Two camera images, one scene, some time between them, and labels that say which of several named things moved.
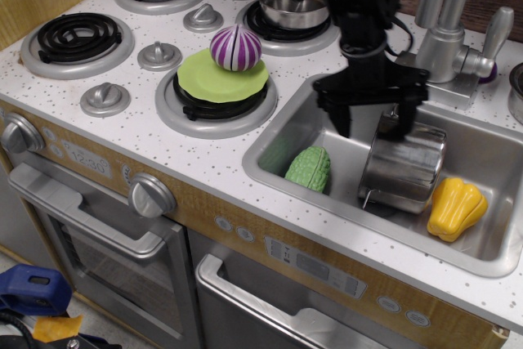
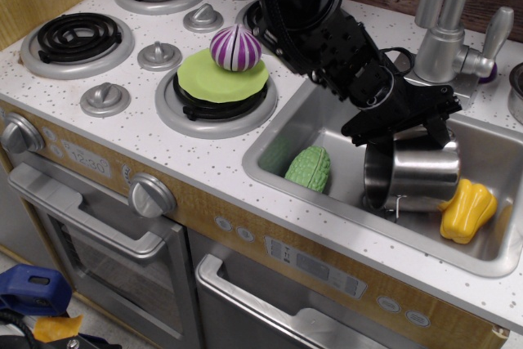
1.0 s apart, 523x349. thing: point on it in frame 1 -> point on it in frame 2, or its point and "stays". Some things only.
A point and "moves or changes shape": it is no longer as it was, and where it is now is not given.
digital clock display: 86,159 stays
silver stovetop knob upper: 203,18 stays
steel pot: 400,175 moves or changes shape
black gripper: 371,77 -> 406,106
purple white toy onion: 236,48 stays
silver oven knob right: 149,196 stays
